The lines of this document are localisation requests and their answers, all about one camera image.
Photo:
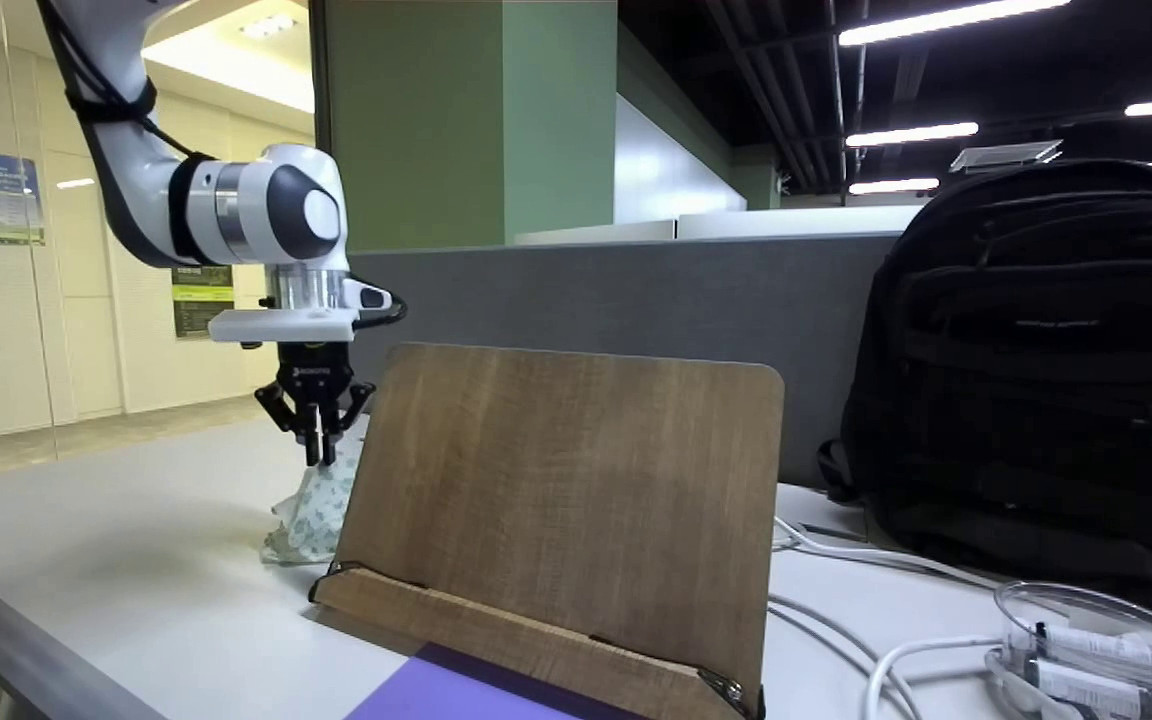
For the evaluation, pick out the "white cloth with green pattern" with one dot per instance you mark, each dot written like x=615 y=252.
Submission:
x=316 y=515

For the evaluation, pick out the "dark green wall poster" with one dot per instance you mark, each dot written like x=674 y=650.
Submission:
x=203 y=300

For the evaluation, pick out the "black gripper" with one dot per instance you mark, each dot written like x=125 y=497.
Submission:
x=316 y=365

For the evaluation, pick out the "purple paper sheet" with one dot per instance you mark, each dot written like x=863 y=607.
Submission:
x=469 y=694

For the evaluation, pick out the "wooden board book stand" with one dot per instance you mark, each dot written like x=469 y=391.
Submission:
x=560 y=506

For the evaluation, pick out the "black backpack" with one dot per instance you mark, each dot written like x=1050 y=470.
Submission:
x=1041 y=375

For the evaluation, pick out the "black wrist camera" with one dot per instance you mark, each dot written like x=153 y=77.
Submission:
x=380 y=304

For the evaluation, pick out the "white plug adapters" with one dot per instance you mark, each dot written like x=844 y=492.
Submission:
x=1109 y=664

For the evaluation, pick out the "grey office partition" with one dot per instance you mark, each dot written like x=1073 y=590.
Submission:
x=682 y=300

